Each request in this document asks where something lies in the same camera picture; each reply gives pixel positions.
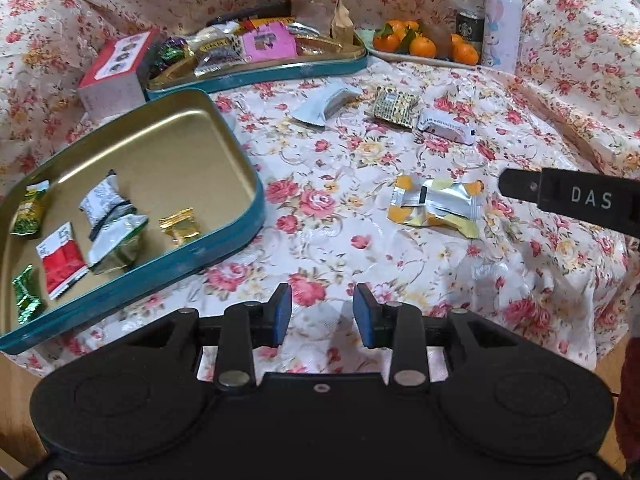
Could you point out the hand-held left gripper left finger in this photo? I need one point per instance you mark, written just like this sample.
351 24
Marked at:
282 317

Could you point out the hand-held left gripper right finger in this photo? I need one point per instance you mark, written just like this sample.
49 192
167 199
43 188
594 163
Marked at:
362 321

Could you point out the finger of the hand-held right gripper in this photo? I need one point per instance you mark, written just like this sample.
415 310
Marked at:
520 185

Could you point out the gold foil candy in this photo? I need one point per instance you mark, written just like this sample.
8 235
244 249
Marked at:
180 227

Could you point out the green pea snack packet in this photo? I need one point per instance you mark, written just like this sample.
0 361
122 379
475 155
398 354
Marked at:
117 242

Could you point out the teal tin lid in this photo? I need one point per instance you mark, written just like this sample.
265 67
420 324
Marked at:
165 160

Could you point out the black and white snack packet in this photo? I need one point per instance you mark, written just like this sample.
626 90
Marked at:
102 205

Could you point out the red and white snack packet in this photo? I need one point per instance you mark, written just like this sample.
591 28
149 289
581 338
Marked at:
60 262

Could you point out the green foil candy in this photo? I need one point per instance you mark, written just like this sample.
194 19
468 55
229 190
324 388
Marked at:
170 54
27 295

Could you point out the green and yellow snack packet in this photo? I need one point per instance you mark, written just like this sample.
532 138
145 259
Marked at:
29 212

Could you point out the silver and yellow snack packet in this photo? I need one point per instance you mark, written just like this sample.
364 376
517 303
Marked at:
430 195

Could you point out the white dark-print snack packet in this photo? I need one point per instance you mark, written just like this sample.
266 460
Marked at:
445 127

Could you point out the floral tablecloth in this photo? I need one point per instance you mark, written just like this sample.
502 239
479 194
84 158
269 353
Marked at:
350 220

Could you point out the gold patterned snack packet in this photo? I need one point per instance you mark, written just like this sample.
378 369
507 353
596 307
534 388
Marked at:
395 106

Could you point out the lilac cartoon water bottle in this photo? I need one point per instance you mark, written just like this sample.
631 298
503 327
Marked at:
501 25

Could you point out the dark drink can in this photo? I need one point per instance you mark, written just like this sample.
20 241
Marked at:
470 30

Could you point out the pile of mandarin oranges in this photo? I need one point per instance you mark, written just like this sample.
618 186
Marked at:
422 46

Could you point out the pale green plate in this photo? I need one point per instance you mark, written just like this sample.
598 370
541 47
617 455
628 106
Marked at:
395 55

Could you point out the dark red cloth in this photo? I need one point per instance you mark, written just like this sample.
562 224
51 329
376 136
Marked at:
629 400

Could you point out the plain white snack packet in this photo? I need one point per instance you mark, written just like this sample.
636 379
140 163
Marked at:
322 107

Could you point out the teal tin box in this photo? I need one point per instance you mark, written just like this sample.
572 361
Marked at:
260 77

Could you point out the brown paper packet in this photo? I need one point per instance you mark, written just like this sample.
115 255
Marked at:
341 22

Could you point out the dark clear snack packet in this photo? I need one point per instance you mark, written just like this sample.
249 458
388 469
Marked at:
217 62

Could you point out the pink snack packet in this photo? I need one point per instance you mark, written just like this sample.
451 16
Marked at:
270 44

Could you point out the yellow striped snack packet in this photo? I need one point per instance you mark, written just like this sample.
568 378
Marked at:
215 45

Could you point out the cream round wrapped snack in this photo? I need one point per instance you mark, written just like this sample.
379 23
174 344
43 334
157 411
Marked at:
210 34

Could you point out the orange snack packet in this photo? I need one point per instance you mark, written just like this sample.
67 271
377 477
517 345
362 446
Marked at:
267 22

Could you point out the red cardboard box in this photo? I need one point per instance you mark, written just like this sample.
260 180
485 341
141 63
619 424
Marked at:
112 72

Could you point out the long black snack packet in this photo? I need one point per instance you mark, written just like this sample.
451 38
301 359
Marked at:
250 11

